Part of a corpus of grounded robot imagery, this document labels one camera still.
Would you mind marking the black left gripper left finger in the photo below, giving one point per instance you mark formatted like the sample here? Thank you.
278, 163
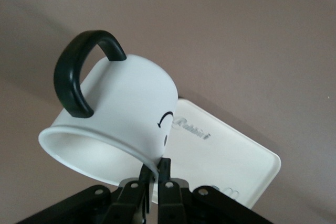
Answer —
128, 203

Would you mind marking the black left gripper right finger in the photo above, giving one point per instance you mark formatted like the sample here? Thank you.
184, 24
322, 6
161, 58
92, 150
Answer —
169, 203

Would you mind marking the cream rabbit print tray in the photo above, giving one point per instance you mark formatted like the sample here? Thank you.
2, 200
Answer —
223, 161

